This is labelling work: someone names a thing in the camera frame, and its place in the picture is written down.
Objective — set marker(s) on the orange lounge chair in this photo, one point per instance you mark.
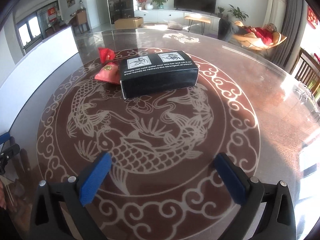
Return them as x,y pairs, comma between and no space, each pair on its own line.
250,41

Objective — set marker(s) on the red flowers in vase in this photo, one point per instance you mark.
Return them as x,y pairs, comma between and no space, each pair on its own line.
141,4

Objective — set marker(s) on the wooden dining table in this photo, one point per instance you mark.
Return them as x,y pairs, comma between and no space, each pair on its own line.
79,20

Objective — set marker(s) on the green potted plant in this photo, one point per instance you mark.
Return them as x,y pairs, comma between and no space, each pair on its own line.
160,3

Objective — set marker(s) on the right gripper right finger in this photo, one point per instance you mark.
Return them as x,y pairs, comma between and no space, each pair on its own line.
278,218

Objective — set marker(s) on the person in red top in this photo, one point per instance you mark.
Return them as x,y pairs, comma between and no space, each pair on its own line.
228,29

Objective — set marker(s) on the black printed box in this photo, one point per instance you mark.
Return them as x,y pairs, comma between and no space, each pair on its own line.
156,72

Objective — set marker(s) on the wooden dining chair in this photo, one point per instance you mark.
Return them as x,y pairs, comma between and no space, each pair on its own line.
306,71

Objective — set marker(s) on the white cardboard storage box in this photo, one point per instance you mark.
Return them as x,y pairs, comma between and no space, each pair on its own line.
31,71

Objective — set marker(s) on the brown cardboard box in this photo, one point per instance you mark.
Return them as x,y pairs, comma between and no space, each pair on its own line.
128,23

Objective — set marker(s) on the wooden bench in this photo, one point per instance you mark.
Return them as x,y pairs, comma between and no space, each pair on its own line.
202,21

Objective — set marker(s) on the leafy floor plant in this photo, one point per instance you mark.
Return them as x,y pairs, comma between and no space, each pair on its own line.
237,13

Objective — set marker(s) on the red fabric pouch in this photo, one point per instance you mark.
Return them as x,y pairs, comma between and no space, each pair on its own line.
110,71

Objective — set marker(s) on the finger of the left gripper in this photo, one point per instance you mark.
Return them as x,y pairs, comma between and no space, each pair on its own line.
4,137
6,155

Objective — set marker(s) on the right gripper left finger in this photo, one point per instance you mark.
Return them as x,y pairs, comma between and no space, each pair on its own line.
47,220

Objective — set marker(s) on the white tv cabinet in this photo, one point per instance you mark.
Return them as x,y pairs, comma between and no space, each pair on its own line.
176,16

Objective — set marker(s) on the black flat television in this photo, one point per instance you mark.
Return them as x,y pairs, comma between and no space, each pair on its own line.
198,5

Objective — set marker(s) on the person's left hand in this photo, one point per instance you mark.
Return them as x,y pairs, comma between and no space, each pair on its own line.
3,203

